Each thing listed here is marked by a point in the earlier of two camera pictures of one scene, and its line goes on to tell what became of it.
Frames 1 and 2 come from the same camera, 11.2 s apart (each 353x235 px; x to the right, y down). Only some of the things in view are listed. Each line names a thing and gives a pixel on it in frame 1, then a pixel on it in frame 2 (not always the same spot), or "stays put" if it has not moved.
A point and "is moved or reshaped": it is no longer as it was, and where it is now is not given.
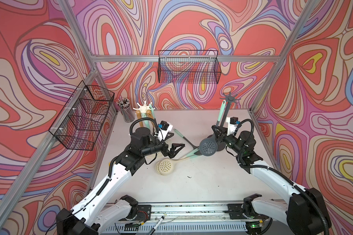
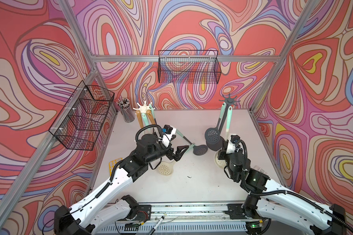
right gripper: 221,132 to 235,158
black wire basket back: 189,66 stays put
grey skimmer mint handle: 152,112 stays put
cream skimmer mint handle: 144,115 stays put
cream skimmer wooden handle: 149,113 is moved or reshaped
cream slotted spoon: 138,113 stays put
